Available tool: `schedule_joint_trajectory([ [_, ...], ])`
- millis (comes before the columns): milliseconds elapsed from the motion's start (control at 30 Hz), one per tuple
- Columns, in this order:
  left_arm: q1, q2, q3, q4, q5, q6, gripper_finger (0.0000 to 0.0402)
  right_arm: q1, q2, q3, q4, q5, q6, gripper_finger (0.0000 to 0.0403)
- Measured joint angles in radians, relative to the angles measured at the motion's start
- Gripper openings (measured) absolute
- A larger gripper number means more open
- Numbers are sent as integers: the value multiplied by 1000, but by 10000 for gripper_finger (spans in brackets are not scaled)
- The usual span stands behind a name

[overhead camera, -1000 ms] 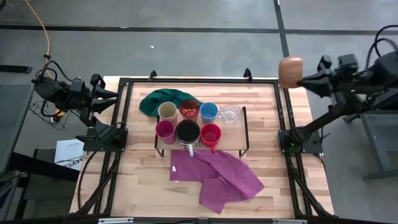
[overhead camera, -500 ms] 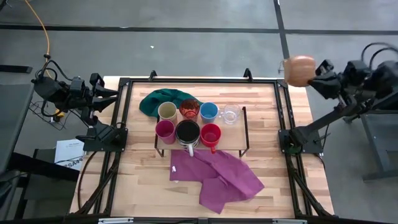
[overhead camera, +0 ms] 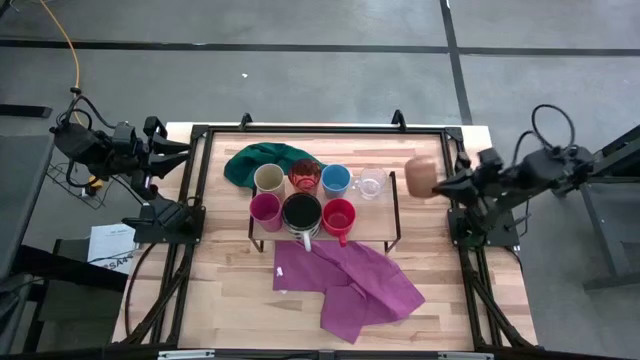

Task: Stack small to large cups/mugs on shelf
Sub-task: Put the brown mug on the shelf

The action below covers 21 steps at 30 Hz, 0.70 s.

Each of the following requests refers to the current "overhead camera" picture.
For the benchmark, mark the black equipment cart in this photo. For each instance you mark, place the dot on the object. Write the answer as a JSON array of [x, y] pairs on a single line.
[[75, 310]]

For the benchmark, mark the black floor strip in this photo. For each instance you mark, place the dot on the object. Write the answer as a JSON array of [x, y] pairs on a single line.
[[25, 111]]

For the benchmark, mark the green cloth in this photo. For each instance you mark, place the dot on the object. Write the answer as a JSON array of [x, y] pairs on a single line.
[[245, 162]]

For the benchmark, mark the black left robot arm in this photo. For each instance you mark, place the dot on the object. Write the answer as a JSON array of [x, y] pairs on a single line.
[[100, 155]]

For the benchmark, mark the tall beige cup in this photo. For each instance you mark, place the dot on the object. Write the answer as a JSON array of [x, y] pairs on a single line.
[[269, 179]]

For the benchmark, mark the wooden shelf with black frame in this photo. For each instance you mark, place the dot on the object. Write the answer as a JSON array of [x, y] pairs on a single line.
[[377, 220]]

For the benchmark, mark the black metal table frame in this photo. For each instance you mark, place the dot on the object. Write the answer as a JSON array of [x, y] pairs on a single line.
[[300, 129]]

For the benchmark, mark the grey side table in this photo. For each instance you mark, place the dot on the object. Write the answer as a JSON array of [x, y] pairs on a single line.
[[22, 200]]

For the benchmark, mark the red mug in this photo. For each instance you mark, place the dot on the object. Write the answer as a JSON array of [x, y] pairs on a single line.
[[338, 219]]

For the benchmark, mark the clear glass mug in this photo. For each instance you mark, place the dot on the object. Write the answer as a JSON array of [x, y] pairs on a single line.
[[372, 182]]

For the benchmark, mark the white mug with black squiggles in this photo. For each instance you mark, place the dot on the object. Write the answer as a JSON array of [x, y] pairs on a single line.
[[302, 215]]

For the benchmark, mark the magenta plastic cup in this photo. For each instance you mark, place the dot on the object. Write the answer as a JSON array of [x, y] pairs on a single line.
[[266, 211]]

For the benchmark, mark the blue cup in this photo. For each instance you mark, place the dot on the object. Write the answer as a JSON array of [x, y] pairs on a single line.
[[336, 181]]

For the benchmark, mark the orange patterned glass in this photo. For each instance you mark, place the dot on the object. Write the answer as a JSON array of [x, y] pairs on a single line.
[[305, 175]]

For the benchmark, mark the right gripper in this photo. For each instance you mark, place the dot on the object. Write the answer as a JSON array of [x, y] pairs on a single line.
[[487, 172]]

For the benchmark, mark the black metal stand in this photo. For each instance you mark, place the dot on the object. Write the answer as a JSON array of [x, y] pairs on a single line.
[[607, 235]]

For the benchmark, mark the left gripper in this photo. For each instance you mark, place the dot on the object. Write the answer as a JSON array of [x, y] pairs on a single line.
[[135, 147]]

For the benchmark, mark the purple cloth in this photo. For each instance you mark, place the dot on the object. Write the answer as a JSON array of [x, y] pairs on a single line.
[[350, 290]]

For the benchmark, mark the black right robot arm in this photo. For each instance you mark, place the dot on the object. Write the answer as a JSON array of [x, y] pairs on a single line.
[[540, 175]]

